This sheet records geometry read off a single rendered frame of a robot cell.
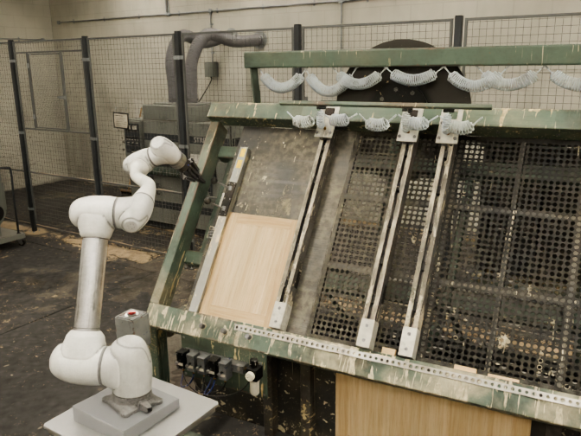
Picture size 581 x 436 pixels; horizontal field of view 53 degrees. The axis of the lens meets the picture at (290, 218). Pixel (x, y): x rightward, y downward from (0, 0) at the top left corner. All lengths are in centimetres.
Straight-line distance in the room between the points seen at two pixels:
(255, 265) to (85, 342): 97
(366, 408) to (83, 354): 137
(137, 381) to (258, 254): 95
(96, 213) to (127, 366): 62
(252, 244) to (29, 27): 927
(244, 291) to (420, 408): 101
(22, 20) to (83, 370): 977
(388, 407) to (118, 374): 129
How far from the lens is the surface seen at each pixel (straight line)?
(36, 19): 1198
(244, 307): 298
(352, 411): 308
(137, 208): 247
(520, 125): 286
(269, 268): 298
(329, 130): 306
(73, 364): 250
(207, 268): 312
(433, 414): 293
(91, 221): 251
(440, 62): 335
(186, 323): 308
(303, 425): 320
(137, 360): 243
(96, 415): 252
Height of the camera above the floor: 212
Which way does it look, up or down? 15 degrees down
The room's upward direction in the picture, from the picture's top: 1 degrees counter-clockwise
